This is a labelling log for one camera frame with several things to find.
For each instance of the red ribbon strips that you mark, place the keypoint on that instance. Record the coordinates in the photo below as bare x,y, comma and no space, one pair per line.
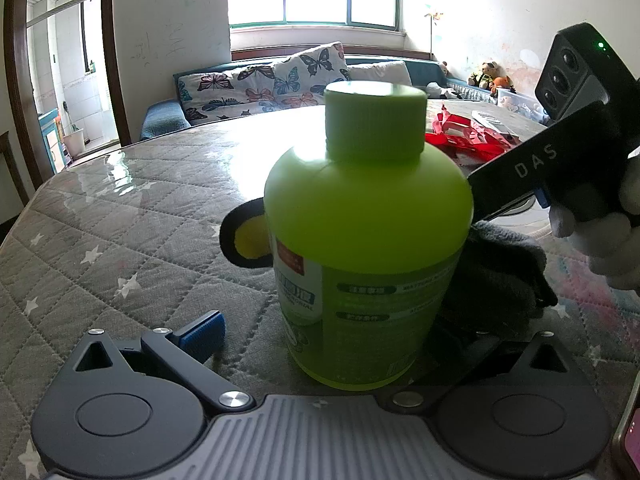
466,140

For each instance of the grey quilted star tablecloth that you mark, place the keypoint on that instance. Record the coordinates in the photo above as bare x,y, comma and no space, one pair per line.
129,241

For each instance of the butterfly print pillow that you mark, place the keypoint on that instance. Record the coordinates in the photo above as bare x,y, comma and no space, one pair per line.
294,82

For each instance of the white waste bin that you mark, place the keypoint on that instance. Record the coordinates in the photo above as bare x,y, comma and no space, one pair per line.
74,143

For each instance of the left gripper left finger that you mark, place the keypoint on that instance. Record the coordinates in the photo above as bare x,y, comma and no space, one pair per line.
181,354

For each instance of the beige cushion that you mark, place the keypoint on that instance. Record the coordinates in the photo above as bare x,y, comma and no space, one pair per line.
394,72

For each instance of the black round induction cooktop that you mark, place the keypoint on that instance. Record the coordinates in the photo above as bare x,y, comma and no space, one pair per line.
513,209

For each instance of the blue sofa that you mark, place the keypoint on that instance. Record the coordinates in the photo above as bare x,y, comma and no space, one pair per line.
168,117

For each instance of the smartphone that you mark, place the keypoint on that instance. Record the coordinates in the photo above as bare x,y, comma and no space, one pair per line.
625,442

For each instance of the white gloved right hand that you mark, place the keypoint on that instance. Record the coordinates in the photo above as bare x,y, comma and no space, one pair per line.
611,244

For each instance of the colourful pinwheel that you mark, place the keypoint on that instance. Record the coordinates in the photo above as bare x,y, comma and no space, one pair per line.
433,19

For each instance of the grey microfibre cloth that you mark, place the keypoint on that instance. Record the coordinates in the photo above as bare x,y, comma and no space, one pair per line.
498,286

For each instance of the green plastic bottle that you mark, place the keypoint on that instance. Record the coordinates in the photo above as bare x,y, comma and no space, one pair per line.
366,225

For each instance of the stuffed toy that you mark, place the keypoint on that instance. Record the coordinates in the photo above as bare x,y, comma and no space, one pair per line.
489,77

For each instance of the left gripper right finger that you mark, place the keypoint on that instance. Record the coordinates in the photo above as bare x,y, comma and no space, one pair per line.
445,363

